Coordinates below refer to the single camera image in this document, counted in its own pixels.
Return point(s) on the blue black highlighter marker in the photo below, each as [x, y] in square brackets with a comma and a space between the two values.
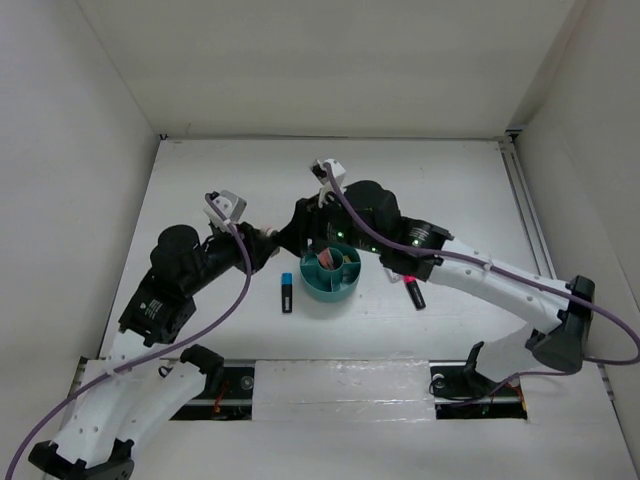
[287, 292]

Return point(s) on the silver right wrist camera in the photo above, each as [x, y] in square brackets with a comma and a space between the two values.
[328, 171]

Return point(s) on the pink black highlighter marker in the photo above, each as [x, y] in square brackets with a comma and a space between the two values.
[414, 291]

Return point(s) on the teal round desk organizer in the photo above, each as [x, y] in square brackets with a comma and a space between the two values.
[330, 286]

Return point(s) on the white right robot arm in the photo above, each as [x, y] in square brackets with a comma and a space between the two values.
[557, 325]

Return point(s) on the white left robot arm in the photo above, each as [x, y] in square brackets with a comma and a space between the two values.
[149, 374]

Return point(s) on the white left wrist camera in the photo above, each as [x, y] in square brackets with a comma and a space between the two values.
[223, 208]

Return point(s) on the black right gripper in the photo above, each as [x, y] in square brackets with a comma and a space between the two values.
[305, 224]

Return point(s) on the pink wooden pencil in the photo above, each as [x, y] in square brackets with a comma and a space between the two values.
[326, 260]

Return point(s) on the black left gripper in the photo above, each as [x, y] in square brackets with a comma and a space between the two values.
[258, 244]

